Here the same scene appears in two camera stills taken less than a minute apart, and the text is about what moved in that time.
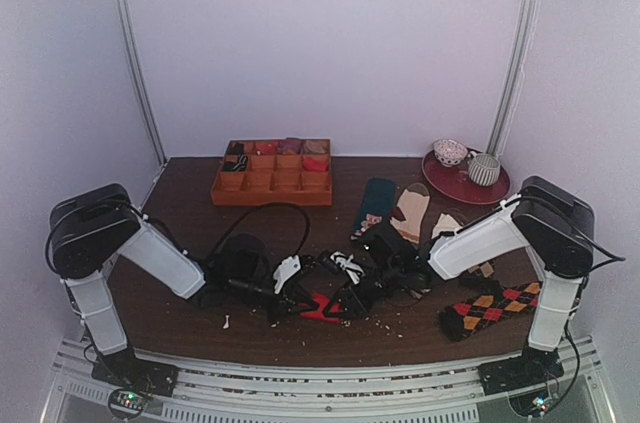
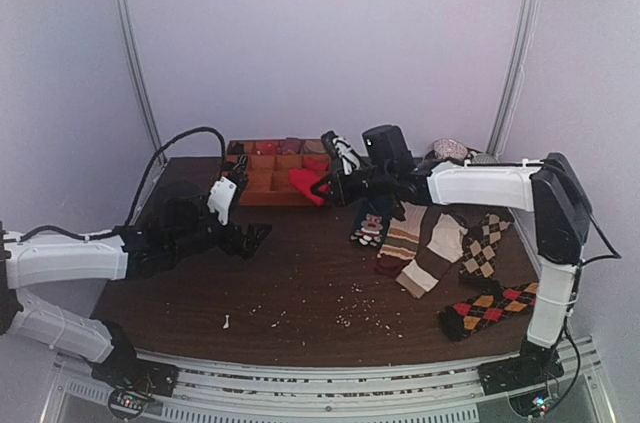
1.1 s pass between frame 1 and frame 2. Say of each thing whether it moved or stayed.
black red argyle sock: stayed
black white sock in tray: stayed
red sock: moved
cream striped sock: stayed
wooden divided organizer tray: stayed
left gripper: moved
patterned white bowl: stayed
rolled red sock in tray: stayed
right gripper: moved
